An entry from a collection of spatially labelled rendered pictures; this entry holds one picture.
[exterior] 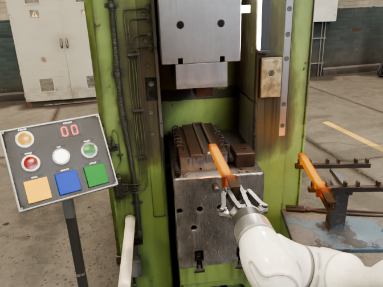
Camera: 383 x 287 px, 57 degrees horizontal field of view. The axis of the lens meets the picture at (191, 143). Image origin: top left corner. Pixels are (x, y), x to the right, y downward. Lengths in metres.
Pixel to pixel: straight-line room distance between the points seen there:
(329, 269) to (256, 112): 0.96
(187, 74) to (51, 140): 0.55
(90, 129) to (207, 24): 0.58
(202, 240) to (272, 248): 0.89
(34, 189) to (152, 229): 0.70
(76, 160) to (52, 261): 1.44
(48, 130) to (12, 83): 6.28
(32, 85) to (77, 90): 0.76
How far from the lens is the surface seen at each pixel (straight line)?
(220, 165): 1.17
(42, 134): 1.34
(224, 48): 1.38
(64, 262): 2.64
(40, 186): 1.30
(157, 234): 1.81
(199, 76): 1.38
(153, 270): 1.95
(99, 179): 1.33
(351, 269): 0.78
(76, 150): 1.34
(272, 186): 1.78
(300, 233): 1.59
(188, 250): 1.63
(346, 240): 1.60
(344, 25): 9.04
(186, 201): 1.49
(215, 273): 1.73
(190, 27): 1.36
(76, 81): 6.77
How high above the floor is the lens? 1.56
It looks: 21 degrees down
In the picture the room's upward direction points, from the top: 2 degrees counter-clockwise
